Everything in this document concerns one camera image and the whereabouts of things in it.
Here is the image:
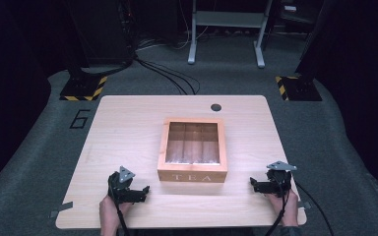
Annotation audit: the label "black equipment cabinet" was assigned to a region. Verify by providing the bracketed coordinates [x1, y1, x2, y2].
[66, 0, 136, 68]

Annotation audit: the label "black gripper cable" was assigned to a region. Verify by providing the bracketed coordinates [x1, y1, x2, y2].
[264, 188, 292, 236]
[109, 183, 131, 236]

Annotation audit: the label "person's left hand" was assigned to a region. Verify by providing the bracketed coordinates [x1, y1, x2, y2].
[98, 195, 134, 228]

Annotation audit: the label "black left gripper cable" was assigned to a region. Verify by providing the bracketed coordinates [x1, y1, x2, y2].
[109, 183, 131, 236]

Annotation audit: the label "white metal stand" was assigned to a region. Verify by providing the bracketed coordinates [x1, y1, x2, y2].
[187, 0, 274, 69]

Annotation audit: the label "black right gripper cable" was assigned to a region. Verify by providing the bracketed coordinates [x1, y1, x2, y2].
[264, 188, 292, 236]

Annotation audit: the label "wooden tea box glass lid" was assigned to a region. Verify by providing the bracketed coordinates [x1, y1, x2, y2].
[157, 117, 229, 184]

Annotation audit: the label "thin black cable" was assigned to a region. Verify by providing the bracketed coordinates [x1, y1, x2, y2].
[293, 181, 335, 236]

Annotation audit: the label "black floor cables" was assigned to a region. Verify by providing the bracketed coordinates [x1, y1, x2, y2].
[133, 54, 201, 96]

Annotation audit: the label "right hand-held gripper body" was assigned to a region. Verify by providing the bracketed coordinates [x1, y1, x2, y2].
[265, 159, 298, 199]

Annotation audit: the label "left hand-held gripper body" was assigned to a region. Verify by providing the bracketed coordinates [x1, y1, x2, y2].
[106, 165, 146, 205]

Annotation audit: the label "black stand post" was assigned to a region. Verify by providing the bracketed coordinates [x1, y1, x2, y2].
[294, 0, 329, 80]

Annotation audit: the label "black striped stand base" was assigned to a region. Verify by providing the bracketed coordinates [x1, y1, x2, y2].
[59, 75, 108, 102]
[274, 75, 323, 102]

